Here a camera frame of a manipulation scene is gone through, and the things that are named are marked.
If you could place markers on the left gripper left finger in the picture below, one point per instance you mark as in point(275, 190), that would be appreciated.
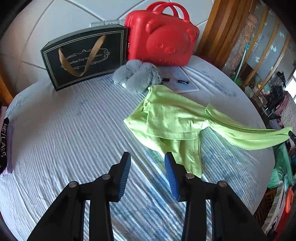
point(64, 219)

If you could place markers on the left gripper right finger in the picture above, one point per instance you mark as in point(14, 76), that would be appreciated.
point(231, 220)

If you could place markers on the lime green t-shirt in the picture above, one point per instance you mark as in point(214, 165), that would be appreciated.
point(168, 122)

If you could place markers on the folded dark clothes stack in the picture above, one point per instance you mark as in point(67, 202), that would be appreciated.
point(6, 143)

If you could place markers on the striped white bed sheet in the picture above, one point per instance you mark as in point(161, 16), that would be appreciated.
point(78, 133)

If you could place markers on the white paper booklet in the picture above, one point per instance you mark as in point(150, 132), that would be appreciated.
point(173, 72)

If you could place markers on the black white marker pen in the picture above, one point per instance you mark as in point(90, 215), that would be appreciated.
point(176, 80)

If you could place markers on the grey fluffy plush toy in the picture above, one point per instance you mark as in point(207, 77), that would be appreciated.
point(137, 76)

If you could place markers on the dark green gift bag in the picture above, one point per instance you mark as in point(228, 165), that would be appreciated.
point(85, 54)

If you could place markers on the red bear suitcase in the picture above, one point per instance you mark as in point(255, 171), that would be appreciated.
point(162, 34)

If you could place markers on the wooden door frame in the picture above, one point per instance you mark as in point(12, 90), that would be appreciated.
point(225, 23)

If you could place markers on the white wall socket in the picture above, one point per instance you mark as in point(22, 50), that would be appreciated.
point(107, 22)

